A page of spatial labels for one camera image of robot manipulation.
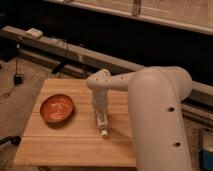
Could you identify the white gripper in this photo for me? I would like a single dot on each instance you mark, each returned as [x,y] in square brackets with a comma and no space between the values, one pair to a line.
[100,104]

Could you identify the white bottle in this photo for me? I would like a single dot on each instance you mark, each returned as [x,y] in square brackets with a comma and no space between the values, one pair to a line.
[103,129]

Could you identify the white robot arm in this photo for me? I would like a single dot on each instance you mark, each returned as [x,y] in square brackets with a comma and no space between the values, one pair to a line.
[154,96]

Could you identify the orange ceramic bowl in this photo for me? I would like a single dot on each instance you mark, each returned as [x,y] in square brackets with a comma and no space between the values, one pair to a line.
[56,108]

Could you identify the wooden board table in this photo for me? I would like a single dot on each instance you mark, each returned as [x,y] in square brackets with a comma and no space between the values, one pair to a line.
[77,142]

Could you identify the wooden beam on floor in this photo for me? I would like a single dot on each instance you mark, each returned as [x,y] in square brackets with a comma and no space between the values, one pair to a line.
[201,92]

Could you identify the black object at left edge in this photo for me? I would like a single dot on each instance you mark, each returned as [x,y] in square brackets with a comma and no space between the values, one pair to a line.
[15,140]

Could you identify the blue box at right edge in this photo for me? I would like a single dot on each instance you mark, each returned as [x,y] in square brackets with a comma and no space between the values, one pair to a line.
[207,151]

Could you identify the white block on beam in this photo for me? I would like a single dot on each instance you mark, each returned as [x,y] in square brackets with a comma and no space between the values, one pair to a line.
[34,33]

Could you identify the wooden ledge at top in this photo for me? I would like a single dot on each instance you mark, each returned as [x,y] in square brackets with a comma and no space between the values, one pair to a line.
[193,15]

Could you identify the black power adapter with cable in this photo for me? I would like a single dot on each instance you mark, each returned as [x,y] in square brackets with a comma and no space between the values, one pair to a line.
[11,51]

